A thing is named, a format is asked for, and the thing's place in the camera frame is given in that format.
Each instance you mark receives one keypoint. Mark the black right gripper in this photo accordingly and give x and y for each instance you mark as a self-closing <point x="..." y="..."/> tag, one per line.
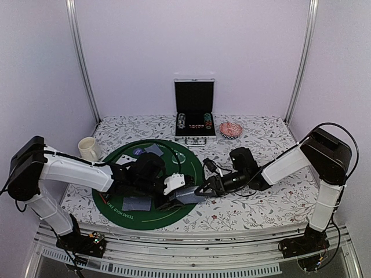
<point x="217" y="186"/>

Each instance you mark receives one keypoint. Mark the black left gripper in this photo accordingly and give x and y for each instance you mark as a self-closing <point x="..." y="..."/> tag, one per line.
<point x="170" y="205"/>

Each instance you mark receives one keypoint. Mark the blue playing card deck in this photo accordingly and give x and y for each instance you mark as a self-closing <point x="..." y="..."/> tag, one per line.
<point x="154" y="148"/>

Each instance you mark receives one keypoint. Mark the purple small blind button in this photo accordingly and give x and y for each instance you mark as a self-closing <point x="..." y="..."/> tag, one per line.
<point x="137" y="151"/>

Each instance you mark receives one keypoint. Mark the face up playing card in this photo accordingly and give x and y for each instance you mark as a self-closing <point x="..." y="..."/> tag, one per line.
<point x="124" y="159"/>

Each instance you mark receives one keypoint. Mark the triangular all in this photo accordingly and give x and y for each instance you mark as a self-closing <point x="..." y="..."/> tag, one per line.
<point x="105" y="197"/>

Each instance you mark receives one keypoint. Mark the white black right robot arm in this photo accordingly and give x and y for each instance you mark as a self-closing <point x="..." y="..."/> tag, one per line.
<point x="320" y="150"/>

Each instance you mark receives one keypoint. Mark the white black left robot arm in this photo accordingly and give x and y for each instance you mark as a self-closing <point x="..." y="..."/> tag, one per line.
<point x="36" y="162"/>

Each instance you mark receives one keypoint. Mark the clear dealer button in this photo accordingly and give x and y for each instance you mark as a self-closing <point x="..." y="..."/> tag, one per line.
<point x="178" y="158"/>

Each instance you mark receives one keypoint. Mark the green round poker mat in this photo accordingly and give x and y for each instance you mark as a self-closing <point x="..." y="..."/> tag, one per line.
<point x="153" y="219"/>

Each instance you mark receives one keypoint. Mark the red blue patterned bowl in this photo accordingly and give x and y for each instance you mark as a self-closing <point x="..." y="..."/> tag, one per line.
<point x="230" y="130"/>

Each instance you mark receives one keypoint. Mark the red dice row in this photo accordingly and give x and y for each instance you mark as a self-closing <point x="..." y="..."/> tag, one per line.
<point x="196" y="126"/>

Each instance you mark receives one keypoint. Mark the right poker chip row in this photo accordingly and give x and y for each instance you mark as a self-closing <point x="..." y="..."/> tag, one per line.
<point x="207" y="120"/>

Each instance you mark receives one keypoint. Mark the poker chip row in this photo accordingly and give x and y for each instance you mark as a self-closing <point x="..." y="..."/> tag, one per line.
<point x="181" y="121"/>
<point x="207" y="120"/>

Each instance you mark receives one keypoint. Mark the aluminium poker chip case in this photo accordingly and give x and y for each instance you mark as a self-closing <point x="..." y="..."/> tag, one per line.
<point x="194" y="98"/>

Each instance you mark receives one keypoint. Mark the left poker chip row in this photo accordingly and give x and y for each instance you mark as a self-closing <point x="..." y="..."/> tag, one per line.
<point x="181" y="121"/>

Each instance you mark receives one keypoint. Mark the floral white tablecloth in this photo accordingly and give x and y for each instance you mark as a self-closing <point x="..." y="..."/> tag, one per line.
<point x="289" y="202"/>

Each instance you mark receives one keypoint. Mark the cream ceramic mug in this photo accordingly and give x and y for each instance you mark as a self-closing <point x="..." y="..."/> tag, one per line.
<point x="89" y="149"/>

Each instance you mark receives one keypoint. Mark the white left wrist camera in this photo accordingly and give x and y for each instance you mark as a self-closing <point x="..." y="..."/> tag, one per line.
<point x="176" y="181"/>

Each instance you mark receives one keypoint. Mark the front aluminium rail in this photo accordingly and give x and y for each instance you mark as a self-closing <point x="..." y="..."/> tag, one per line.
<point x="249" y="253"/>

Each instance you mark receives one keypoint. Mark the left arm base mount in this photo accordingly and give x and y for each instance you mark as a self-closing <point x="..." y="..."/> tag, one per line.
<point x="93" y="245"/>

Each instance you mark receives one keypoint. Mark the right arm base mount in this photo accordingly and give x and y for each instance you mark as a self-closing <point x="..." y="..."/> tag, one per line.
<point x="311" y="242"/>

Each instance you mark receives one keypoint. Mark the right aluminium frame post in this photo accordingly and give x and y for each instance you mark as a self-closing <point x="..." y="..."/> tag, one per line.
<point x="309" y="32"/>

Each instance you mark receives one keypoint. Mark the aluminium frame post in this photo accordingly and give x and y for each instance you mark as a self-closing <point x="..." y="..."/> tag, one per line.
<point x="76" y="38"/>
<point x="309" y="32"/>

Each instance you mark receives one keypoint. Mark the left aluminium frame post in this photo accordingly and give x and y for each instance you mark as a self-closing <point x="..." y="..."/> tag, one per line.
<point x="76" y="38"/>

